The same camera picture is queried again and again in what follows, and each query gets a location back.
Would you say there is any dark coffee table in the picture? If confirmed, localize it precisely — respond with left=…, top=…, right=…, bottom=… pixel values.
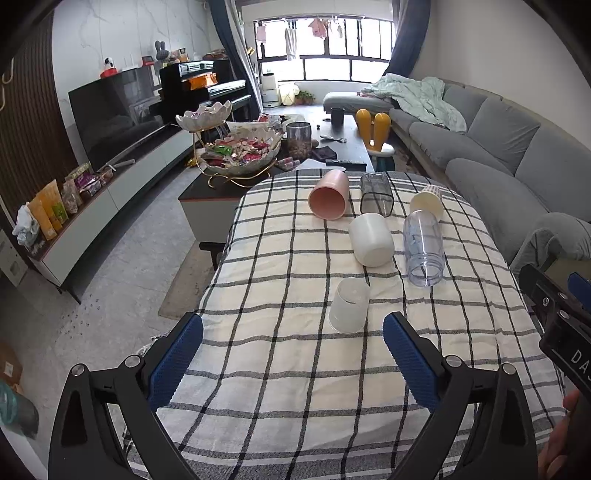
left=178, top=111, right=376, bottom=273

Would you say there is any pink cup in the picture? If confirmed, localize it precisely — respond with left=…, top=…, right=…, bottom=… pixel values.
left=308, top=169, right=350, bottom=219

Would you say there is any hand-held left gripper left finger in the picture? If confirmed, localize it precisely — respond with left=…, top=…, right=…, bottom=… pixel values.
left=47, top=312, right=205, bottom=480

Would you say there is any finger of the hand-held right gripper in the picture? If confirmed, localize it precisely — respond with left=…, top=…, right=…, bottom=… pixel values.
left=519, top=264, right=575, bottom=324
left=569, top=271, right=591, bottom=311

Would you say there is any white cup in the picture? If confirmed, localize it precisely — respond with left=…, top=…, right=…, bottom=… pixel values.
left=348, top=213, right=395, bottom=268

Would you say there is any cardboard box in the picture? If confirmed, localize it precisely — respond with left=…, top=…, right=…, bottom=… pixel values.
left=0, top=342, right=24, bottom=394

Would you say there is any row of snack packets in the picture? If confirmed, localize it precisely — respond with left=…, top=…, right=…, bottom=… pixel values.
left=28, top=161, right=114, bottom=241

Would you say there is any clear jar with nuts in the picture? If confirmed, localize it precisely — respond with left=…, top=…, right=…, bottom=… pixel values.
left=286, top=121, right=311, bottom=160

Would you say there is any white television cabinet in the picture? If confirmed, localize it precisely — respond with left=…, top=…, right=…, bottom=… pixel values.
left=25, top=124, right=204, bottom=305

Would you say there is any person's right hand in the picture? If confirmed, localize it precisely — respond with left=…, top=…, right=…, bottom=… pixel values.
left=538, top=390, right=583, bottom=480

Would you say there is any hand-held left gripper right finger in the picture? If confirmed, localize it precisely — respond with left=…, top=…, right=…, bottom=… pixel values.
left=382, top=312, right=539, bottom=480

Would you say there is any grey sofa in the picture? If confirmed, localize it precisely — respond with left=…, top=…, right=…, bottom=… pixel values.
left=322, top=79, right=591, bottom=278

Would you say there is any dark blue curtain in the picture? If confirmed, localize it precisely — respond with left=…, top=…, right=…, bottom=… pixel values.
left=213, top=0, right=259, bottom=121
left=390, top=0, right=426, bottom=80

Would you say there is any dark transparent cup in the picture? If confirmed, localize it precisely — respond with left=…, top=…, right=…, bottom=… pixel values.
left=359, top=172, right=394, bottom=217

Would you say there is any tiered snack bowl stand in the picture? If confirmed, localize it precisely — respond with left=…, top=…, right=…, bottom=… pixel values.
left=175, top=102, right=283, bottom=188

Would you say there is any white air purifier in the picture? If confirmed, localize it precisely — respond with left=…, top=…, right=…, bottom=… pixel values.
left=261, top=71, right=280, bottom=108

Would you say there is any black television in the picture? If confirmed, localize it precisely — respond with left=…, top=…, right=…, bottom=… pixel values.
left=68, top=66, right=170, bottom=172

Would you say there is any checked tablecloth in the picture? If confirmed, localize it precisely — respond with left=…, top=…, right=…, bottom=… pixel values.
left=124, top=169, right=571, bottom=480

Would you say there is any frosted translucent cup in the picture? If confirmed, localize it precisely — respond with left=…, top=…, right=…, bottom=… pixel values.
left=328, top=278, right=371, bottom=334

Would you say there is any clear plastic cup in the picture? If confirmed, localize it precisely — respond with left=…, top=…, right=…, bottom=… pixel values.
left=403, top=210, right=446, bottom=288

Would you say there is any light green blanket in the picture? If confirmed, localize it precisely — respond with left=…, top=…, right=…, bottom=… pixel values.
left=359, top=73, right=468, bottom=134

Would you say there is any cream ribbed cup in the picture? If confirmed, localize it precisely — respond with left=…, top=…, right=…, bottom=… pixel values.
left=409, top=184, right=444, bottom=221

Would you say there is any black piano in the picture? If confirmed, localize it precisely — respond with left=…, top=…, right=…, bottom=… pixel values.
left=148, top=59, right=253, bottom=125

